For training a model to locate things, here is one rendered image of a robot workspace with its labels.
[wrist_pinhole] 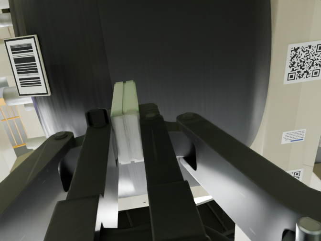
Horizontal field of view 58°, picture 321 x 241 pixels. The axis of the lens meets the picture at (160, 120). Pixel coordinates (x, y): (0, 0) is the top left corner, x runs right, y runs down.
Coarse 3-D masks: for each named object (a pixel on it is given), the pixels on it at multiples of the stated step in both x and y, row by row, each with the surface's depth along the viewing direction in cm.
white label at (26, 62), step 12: (24, 36) 28; (36, 36) 28; (12, 48) 29; (24, 48) 29; (36, 48) 28; (12, 60) 29; (24, 60) 29; (36, 60) 29; (12, 72) 30; (24, 72) 29; (36, 72) 29; (24, 84) 30; (36, 84) 30; (48, 84) 29; (24, 96) 30
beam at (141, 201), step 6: (198, 186) 99; (192, 192) 100; (198, 192) 100; (204, 192) 101; (120, 198) 97; (126, 198) 98; (132, 198) 98; (138, 198) 98; (144, 198) 99; (120, 204) 99; (126, 204) 99; (132, 204) 99; (138, 204) 100; (144, 204) 99
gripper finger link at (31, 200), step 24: (48, 144) 13; (72, 144) 14; (24, 168) 11; (48, 168) 11; (0, 192) 10; (24, 192) 10; (48, 192) 11; (0, 216) 9; (24, 216) 10; (48, 216) 11; (0, 240) 9; (24, 240) 10
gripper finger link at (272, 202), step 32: (192, 128) 13; (192, 160) 14; (224, 160) 10; (256, 160) 10; (224, 192) 11; (256, 192) 9; (288, 192) 8; (320, 192) 8; (256, 224) 9; (288, 224) 8
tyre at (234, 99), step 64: (64, 0) 27; (128, 0) 27; (192, 0) 28; (256, 0) 30; (64, 64) 28; (128, 64) 29; (192, 64) 29; (256, 64) 31; (64, 128) 32; (256, 128) 39; (128, 192) 43
